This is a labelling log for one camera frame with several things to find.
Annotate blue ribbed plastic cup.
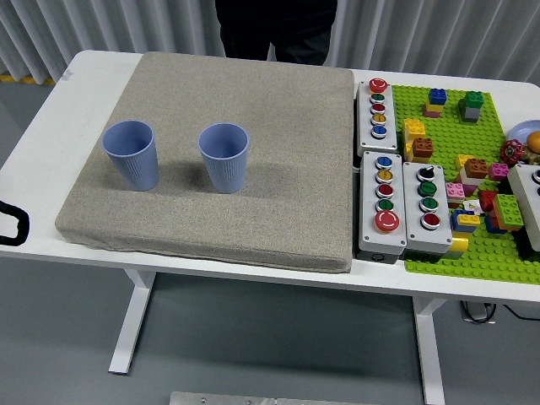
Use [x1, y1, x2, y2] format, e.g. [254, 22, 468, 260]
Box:
[101, 120, 160, 192]
[197, 122, 251, 195]

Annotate grey-brown fabric mat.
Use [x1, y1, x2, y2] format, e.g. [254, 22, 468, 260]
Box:
[54, 51, 354, 274]

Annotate grey box with emergency button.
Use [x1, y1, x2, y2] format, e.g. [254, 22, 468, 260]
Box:
[358, 150, 408, 257]

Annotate grey five-button control box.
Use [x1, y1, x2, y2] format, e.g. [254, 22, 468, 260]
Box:
[356, 78, 400, 158]

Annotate brown toy brick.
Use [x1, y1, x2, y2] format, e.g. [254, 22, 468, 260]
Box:
[463, 157, 490, 176]
[412, 137, 435, 159]

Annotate person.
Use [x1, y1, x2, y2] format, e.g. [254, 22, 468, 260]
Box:
[214, 0, 338, 67]

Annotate white table leg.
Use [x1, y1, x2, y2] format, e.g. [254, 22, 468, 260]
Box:
[108, 269, 157, 375]
[412, 296, 447, 405]

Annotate green studded baseplate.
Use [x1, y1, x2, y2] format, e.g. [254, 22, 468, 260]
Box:
[390, 84, 540, 284]

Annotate yellow cylinder toy piece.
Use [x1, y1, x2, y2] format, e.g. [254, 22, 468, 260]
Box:
[445, 233, 471, 259]

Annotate red toy brick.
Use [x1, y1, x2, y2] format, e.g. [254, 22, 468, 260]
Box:
[478, 190, 500, 213]

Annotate orange toy brick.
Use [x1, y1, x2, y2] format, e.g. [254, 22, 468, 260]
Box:
[489, 209, 524, 233]

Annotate white pleated curtain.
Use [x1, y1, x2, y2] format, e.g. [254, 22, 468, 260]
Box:
[0, 0, 540, 85]

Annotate magenta toy brick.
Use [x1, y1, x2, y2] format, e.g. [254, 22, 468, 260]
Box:
[488, 162, 510, 182]

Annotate grey power strip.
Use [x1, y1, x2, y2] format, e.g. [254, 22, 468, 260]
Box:
[460, 300, 497, 325]

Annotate large green toy brick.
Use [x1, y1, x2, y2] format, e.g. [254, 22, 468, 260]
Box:
[492, 193, 525, 228]

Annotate red valve handwheel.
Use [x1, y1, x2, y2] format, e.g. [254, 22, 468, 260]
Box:
[499, 139, 525, 166]

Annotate white control box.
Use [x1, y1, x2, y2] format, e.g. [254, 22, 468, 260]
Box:
[505, 163, 540, 250]

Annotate light blue plate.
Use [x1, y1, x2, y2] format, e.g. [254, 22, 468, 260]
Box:
[507, 120, 540, 143]

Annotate grey box with selector switch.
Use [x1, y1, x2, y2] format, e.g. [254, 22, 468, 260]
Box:
[402, 160, 455, 255]

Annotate black power cable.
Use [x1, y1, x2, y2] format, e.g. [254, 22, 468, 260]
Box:
[504, 302, 540, 321]

